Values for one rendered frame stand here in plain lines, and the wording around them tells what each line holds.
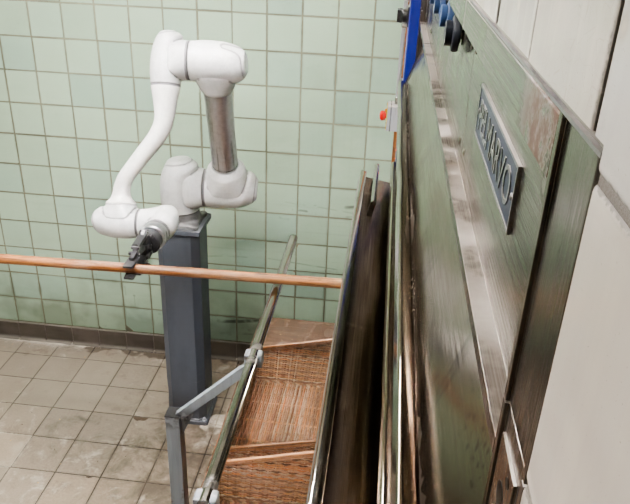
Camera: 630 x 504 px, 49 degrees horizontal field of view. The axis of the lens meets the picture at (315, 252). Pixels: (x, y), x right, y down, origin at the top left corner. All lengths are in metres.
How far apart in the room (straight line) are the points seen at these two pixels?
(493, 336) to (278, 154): 2.75
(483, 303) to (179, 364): 2.70
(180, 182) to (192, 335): 0.71
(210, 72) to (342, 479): 1.60
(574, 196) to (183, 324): 2.81
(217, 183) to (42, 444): 1.46
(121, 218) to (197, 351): 0.94
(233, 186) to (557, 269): 2.44
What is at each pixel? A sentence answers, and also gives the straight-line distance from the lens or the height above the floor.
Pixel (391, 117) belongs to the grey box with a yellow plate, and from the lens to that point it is 2.77.
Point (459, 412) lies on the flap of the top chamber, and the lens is 0.61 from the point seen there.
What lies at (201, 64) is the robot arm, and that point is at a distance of 2.37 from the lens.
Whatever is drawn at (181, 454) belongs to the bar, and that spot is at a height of 0.82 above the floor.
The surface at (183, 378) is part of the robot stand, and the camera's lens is 3.24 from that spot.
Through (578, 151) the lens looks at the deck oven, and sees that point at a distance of 0.32.
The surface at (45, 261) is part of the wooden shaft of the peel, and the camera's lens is 2.23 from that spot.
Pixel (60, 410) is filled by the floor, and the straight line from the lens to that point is 3.58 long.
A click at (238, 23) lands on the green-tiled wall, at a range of 3.13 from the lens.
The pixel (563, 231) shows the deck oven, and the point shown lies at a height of 2.05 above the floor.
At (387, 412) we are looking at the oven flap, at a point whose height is 1.47.
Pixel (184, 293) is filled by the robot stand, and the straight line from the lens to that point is 2.98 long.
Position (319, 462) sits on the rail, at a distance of 1.08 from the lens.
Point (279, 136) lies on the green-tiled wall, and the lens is 3.20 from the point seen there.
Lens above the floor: 2.18
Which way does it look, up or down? 26 degrees down
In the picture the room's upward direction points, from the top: 2 degrees clockwise
